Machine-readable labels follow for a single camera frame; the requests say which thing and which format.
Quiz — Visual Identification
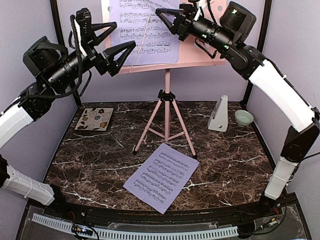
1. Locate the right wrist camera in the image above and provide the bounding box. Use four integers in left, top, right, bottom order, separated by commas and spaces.
188, 0, 212, 16

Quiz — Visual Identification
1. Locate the white metronome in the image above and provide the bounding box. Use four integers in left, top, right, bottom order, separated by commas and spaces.
207, 95, 229, 132

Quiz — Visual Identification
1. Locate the left black frame post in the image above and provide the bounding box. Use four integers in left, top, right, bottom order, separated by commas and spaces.
50, 0, 82, 108

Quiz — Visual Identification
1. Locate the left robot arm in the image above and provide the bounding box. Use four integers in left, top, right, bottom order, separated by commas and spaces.
0, 20, 136, 147

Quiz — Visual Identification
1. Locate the floral pattern coaster tile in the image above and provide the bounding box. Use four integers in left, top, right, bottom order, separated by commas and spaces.
74, 107, 114, 132

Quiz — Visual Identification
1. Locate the right black frame post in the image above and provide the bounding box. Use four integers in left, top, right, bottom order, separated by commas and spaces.
243, 0, 273, 106

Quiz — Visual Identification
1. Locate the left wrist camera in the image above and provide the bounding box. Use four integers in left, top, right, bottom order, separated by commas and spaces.
73, 7, 94, 60

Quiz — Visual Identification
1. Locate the black frame post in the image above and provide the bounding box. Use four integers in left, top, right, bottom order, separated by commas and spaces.
50, 0, 82, 108
243, 0, 273, 106

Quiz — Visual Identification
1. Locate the sheet music page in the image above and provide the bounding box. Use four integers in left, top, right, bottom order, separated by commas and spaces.
109, 0, 180, 67
123, 143, 200, 214

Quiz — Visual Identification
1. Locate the pink perforated music stand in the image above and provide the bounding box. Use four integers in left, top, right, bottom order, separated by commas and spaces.
99, 0, 226, 160

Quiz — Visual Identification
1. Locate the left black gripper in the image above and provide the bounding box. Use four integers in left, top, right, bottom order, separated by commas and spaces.
45, 20, 136, 91

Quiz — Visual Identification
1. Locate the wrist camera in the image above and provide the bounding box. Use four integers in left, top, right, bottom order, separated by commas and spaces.
188, 0, 212, 16
73, 7, 94, 60

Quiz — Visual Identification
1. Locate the pale green ceramic bowl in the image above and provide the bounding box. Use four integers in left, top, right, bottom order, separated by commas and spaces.
234, 110, 254, 127

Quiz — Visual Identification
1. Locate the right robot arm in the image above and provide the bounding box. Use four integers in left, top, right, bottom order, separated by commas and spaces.
155, 0, 320, 217

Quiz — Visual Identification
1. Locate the white slotted cable duct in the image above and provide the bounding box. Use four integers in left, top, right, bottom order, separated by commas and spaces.
31, 213, 239, 240

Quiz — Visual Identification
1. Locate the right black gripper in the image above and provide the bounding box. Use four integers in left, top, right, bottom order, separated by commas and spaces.
155, 3, 236, 53

